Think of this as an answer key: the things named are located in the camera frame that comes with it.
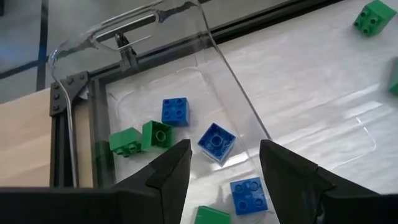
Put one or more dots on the clear plastic bin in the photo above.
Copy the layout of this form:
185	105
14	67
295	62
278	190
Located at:
143	90

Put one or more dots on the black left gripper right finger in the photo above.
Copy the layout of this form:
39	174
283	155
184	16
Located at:
289	186

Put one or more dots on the small green toy brick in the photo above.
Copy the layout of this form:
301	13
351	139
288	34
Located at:
374	17
125	142
157	135
212	216

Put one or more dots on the wooden table side board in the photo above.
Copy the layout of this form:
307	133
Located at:
25	140

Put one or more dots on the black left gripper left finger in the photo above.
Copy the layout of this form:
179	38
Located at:
164	186

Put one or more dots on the small blue toy brick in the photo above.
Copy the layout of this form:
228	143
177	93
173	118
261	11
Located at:
175	112
248	196
216	143

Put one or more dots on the large green toy brick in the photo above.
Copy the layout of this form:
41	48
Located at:
394	76

